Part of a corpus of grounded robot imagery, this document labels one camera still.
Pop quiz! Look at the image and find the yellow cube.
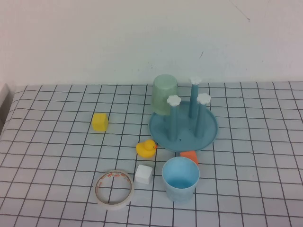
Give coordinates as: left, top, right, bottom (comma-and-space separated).
91, 113, 109, 132

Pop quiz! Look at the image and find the white cube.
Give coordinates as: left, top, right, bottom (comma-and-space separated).
134, 164, 152, 185

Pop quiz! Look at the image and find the white table edge panel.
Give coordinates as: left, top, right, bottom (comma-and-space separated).
0, 82, 16, 123

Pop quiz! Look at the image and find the blue cup stand with pegs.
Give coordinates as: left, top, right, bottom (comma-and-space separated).
149, 76, 219, 152

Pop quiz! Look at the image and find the pale green plastic cup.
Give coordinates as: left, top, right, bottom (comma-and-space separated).
151, 74, 178, 116

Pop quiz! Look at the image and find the orange cube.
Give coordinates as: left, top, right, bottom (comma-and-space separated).
179, 150, 199, 166

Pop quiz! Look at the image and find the yellow rubber duck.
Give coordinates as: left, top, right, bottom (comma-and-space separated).
135, 139, 158, 158

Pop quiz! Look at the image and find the light blue plastic cup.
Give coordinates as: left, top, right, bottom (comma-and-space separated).
161, 156, 200, 203

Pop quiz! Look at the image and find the white black-grid tablecloth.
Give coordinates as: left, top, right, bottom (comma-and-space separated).
0, 81, 303, 227

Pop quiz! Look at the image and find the tape roll with orange print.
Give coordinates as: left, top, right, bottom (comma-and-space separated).
95, 169, 135, 210

